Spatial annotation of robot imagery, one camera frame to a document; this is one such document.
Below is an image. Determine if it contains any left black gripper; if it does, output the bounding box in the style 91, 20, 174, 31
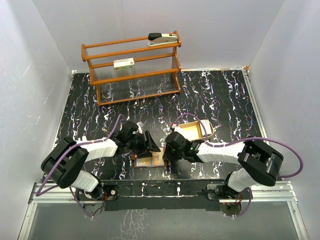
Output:
126, 131, 160, 158

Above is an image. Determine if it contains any yellow VIP credit card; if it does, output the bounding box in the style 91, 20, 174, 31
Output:
152, 148, 165, 167

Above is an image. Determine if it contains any brown leather card holder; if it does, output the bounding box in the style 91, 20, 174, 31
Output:
134, 147, 167, 168

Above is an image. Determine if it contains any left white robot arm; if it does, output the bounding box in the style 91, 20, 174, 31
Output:
40, 121, 161, 200

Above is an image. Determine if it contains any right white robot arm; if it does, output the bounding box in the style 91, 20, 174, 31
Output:
163, 131, 284, 199

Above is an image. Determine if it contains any stack of cards in tray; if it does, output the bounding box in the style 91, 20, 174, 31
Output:
199, 119, 213, 138

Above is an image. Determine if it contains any beige oval tray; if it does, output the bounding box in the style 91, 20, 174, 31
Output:
179, 120, 214, 141

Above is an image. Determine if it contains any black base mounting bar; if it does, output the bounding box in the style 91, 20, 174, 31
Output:
103, 179, 251, 211

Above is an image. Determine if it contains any wooden three-tier shelf rack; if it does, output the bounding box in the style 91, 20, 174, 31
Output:
81, 30, 182, 107

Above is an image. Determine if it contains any white and red staples box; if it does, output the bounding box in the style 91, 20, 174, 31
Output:
113, 57, 135, 71

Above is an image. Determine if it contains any black and beige stapler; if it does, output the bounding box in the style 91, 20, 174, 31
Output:
147, 32, 178, 47

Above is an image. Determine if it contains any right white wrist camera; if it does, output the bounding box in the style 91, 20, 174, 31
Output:
170, 123, 183, 133

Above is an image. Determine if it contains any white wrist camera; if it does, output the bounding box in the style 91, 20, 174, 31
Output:
137, 122, 144, 128
170, 123, 183, 133

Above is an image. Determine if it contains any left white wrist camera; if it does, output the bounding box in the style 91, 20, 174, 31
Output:
137, 122, 144, 128

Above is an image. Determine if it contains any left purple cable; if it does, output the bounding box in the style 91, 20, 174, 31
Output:
35, 114, 130, 218

